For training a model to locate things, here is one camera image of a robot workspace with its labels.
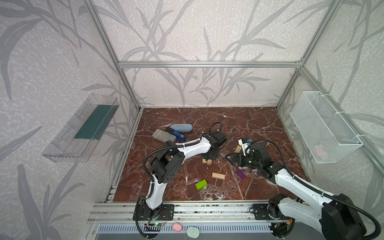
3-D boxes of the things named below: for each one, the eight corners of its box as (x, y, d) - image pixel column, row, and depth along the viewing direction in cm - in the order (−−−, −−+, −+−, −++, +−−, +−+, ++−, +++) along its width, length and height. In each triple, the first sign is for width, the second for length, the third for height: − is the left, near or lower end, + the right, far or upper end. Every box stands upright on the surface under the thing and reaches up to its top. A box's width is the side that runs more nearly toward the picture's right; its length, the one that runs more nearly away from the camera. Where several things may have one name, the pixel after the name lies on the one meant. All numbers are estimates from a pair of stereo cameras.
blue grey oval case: (170, 133, 107) (169, 130, 104) (171, 126, 111) (170, 123, 108) (192, 133, 107) (192, 130, 104) (192, 126, 111) (192, 123, 108)
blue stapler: (166, 132, 108) (165, 128, 104) (169, 129, 110) (168, 125, 106) (183, 143, 102) (182, 139, 99) (186, 139, 104) (185, 135, 100)
